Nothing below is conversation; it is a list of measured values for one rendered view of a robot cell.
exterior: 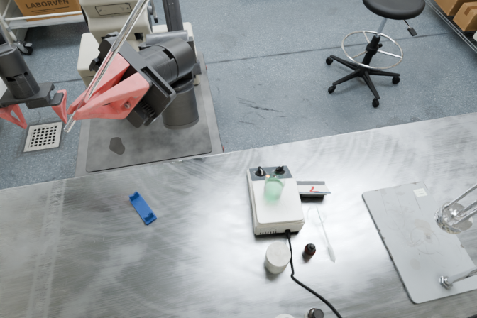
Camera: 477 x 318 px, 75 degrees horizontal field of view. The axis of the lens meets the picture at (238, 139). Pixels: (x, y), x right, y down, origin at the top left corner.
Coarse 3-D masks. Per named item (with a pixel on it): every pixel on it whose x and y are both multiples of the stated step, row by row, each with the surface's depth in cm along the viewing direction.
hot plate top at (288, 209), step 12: (288, 180) 84; (288, 192) 82; (264, 204) 80; (276, 204) 80; (288, 204) 80; (300, 204) 80; (264, 216) 78; (276, 216) 78; (288, 216) 78; (300, 216) 78
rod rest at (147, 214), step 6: (138, 192) 90; (132, 198) 88; (138, 198) 89; (132, 204) 88; (138, 204) 88; (144, 204) 88; (138, 210) 87; (144, 210) 87; (150, 210) 87; (144, 216) 83; (150, 216) 85; (156, 216) 86; (150, 222) 85
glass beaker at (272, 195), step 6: (270, 174) 78; (276, 174) 78; (282, 174) 78; (264, 180) 76; (282, 180) 79; (264, 186) 78; (264, 192) 80; (270, 192) 76; (276, 192) 76; (282, 192) 78; (270, 198) 79; (276, 198) 79
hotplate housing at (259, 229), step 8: (288, 168) 92; (248, 176) 90; (248, 184) 89; (256, 224) 79; (264, 224) 79; (272, 224) 79; (280, 224) 79; (288, 224) 79; (296, 224) 79; (256, 232) 81; (264, 232) 82; (272, 232) 82; (280, 232) 83; (288, 232) 81
